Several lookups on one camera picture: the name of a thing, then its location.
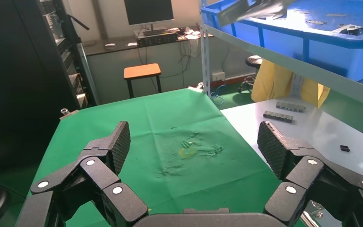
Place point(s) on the white slotted angle post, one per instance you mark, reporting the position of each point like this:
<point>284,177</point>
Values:
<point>205,62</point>

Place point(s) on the grey office desk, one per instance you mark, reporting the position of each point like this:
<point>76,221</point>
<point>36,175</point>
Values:
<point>112,69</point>

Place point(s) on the black computer monitor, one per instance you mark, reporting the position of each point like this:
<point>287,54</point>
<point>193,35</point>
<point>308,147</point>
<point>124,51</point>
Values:
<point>148,11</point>

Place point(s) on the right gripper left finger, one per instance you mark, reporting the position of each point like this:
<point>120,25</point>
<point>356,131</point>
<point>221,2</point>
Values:
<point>106,194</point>

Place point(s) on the yellow plastic bag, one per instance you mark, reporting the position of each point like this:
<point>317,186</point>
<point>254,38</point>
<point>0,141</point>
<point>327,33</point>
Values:
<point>272,84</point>

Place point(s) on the black rack cabinet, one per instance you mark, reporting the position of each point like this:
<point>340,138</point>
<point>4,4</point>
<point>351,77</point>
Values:
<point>12,78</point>

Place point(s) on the white wall outlet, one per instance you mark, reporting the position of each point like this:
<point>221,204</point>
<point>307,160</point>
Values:
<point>218,76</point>

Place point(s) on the small white desk item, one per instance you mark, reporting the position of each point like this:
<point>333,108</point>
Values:
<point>110,45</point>
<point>132,44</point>

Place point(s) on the black network switch box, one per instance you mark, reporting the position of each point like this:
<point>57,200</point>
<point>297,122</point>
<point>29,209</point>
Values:
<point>157,39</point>

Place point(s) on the white clutter pile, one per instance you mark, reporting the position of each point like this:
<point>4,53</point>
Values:
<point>189,33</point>

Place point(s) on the small black plastic part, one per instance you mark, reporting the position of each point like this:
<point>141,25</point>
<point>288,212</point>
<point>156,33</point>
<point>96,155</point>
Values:
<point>345,148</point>

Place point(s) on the blue plastic bin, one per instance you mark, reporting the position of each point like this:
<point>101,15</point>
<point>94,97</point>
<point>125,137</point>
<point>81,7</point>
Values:
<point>325,53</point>

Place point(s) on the grey tape strip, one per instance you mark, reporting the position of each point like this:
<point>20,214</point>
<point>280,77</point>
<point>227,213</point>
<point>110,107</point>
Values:
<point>316,22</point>

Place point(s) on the black swivel stool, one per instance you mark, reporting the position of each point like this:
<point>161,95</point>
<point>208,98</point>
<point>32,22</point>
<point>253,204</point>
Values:
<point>254,61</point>

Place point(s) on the green table cloth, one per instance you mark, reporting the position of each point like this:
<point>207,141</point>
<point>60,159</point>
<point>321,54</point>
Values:
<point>169,125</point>

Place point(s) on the orange top wooden stool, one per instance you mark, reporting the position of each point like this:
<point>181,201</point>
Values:
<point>142,70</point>

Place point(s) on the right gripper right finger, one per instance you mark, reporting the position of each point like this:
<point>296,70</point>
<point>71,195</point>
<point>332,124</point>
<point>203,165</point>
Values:
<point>303,188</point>

